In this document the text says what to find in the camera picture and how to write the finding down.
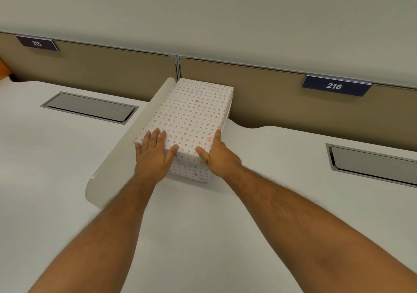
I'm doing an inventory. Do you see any person's left hand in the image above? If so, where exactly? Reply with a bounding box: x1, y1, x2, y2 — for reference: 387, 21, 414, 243
135, 128, 179, 186

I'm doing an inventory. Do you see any heart-patterned gift box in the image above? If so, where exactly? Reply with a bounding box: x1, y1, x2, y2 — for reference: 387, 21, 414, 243
134, 78, 235, 184

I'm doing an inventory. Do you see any white desk divider panel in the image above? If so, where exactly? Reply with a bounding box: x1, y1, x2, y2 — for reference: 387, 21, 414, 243
85, 77, 177, 209

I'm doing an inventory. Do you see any person's left forearm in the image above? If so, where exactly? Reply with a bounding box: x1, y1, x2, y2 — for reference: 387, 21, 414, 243
29, 172, 160, 293

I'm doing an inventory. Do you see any dark blue number sign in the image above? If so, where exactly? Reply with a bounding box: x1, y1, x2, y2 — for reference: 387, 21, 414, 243
15, 35, 60, 52
301, 74, 373, 97

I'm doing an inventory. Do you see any grey desk cable hatch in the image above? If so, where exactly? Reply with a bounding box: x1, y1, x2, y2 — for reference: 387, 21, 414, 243
40, 91, 139, 125
325, 143, 417, 188

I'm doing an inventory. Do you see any beige partition panel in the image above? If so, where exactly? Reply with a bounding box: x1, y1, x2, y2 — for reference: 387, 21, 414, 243
178, 55, 417, 152
0, 32, 178, 102

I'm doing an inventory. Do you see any person's right forearm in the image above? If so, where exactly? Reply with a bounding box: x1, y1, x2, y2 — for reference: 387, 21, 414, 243
222, 164, 417, 293

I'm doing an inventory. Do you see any person's right hand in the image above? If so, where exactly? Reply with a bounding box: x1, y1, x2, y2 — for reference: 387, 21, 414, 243
195, 129, 242, 179

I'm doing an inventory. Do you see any orange object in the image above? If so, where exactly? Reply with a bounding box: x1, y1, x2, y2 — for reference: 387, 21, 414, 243
0, 57, 13, 82

